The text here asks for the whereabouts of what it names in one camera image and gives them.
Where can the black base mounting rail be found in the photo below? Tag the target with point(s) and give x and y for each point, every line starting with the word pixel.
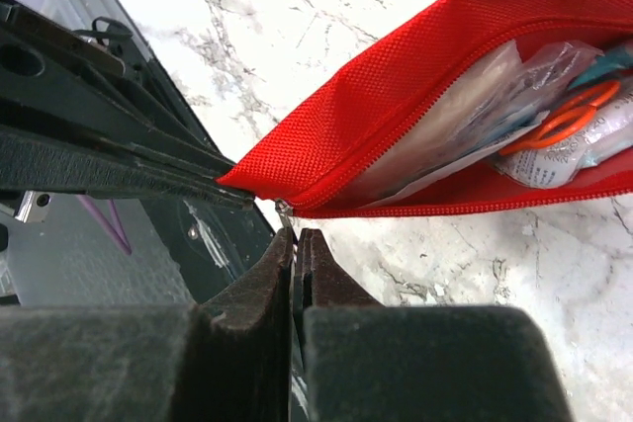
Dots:
pixel 214 237

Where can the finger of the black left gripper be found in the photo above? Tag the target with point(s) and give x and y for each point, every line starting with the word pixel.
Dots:
pixel 64 86
pixel 30 161

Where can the teal small wrapper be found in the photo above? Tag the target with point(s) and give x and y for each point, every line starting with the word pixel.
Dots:
pixel 611 64

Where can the orange handled scissors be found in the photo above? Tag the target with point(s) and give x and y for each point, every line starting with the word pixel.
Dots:
pixel 568 119

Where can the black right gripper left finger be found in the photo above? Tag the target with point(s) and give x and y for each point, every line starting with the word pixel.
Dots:
pixel 228 359

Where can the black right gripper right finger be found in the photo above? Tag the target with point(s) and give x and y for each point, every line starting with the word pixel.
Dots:
pixel 369 362

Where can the silvery clear foil packet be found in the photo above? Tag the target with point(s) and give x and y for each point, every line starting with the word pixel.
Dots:
pixel 606 135

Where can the clear ziplock bag red line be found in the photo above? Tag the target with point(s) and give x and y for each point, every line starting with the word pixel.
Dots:
pixel 499 98

